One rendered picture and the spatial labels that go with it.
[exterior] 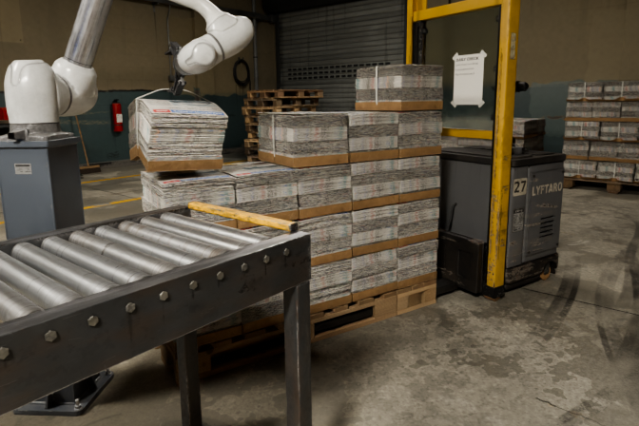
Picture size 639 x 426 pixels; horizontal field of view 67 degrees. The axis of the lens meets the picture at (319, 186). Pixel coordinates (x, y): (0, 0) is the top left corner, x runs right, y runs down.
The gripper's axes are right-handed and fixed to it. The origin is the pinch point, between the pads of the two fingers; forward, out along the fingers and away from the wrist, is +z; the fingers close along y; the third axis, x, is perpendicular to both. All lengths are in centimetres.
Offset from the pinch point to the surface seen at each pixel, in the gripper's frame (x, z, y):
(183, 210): -12, -46, 49
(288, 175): 44, -13, 44
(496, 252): 161, -27, 94
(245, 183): 24, -12, 46
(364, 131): 85, -14, 27
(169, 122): -6.9, -19.3, 20.7
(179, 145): -2.9, -15.2, 29.0
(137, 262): -35, -88, 53
